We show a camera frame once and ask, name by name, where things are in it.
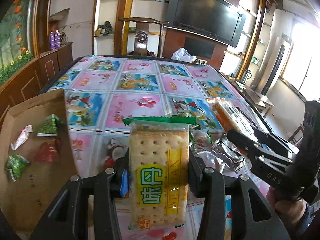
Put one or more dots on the purple bottle left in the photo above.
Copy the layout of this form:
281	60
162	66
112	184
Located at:
52	40

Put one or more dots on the wooden chair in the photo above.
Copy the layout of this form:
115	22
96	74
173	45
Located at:
141	34

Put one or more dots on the silver foil snack bag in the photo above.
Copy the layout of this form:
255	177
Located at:
221	155

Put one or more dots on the brown cardboard box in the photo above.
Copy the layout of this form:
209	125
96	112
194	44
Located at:
24	201

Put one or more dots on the black flat television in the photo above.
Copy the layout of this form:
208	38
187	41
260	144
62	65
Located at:
215	19

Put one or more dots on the wooden side table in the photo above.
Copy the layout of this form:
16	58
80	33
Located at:
259	101

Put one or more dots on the steel electric kettle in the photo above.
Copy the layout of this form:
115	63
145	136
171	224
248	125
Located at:
247	74

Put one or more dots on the orange cracker pack back side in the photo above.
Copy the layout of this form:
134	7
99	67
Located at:
230	117

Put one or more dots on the white plastic bag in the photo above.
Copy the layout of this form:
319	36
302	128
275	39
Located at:
183	55

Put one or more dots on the colourful fruit print tablecloth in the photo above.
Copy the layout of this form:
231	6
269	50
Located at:
103	91

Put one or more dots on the person's right hand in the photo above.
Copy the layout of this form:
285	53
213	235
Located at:
293	214

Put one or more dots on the red triangle snack packet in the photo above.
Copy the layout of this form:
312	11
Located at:
49	151

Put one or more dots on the wooden side cabinet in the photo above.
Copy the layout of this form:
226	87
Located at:
28	81

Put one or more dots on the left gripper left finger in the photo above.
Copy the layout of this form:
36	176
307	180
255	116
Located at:
120	180

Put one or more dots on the flower mural glass panel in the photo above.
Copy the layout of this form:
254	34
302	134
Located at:
16	48

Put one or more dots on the clear round biscuit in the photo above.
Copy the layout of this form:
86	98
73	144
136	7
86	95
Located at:
200	138

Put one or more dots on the green pea triangle packet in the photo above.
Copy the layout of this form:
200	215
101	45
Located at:
49	128

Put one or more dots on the purple bottle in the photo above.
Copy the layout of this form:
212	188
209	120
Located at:
57	39
52	40

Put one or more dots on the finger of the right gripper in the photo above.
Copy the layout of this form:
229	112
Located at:
246	145
277	144

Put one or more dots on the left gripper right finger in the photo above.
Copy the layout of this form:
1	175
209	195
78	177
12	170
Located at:
195	168

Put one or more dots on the small green snack packet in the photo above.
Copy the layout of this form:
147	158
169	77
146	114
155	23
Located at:
16	165

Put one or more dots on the Weidan cracker pack green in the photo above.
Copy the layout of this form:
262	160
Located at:
158	170

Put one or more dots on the purple bottle right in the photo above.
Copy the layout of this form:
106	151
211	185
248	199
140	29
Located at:
57	39

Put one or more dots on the white floor air conditioner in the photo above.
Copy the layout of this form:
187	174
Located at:
274	67

